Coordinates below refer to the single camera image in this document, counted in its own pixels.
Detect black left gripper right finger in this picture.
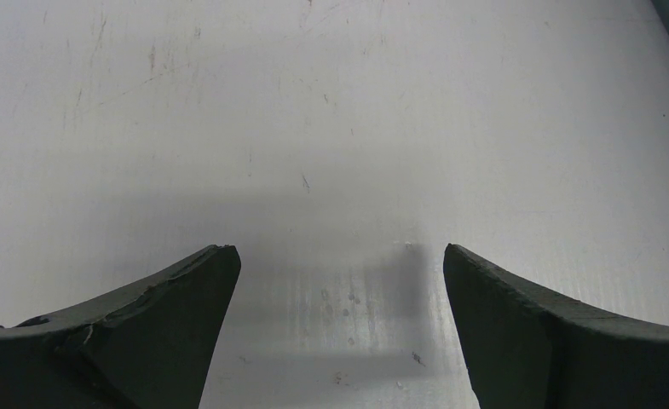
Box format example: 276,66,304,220
443,245,669,408

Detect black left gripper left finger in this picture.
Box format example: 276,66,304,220
0,245,241,408

